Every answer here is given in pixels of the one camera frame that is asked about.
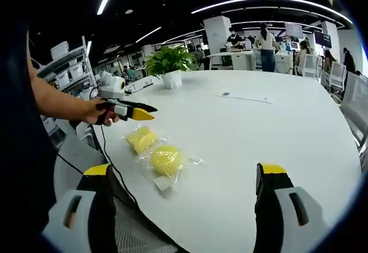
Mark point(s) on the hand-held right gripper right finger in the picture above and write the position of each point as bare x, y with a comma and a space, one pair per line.
287, 207

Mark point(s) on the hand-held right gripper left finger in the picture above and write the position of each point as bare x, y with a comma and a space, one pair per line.
82, 207

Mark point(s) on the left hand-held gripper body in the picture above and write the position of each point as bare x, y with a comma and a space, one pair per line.
112, 87

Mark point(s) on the yellow square silicone block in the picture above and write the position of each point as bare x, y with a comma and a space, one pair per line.
141, 139

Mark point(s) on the yellow round silicone block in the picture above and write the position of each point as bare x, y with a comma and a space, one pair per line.
166, 161

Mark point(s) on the person's left hand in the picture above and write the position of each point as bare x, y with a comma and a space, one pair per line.
90, 113

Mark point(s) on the white power strip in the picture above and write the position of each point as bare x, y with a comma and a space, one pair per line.
143, 84

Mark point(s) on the white storage box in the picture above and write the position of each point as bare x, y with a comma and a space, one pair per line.
59, 50
76, 71
63, 79

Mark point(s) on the green potted plant white pot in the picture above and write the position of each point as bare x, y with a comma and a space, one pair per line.
172, 79

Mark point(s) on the clear plastic bag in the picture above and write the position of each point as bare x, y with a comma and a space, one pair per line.
164, 142

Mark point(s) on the metal shelf rack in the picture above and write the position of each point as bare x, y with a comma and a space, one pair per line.
73, 54

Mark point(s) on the short ceiling light strip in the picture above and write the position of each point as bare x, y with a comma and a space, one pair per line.
148, 34

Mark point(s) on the round yellow sponge in bag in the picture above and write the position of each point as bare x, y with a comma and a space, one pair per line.
192, 161

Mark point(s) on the person's dark clothed torso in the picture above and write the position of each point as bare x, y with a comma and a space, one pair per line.
23, 149

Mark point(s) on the white desk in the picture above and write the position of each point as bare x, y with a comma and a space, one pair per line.
238, 60

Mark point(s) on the white office chair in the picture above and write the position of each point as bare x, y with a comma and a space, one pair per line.
338, 76
312, 65

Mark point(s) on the small desk monitor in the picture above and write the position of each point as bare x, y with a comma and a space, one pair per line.
294, 46

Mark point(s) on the dark display screen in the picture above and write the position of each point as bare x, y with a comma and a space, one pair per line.
322, 38

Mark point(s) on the hanging display screen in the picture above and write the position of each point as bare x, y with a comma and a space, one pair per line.
293, 30

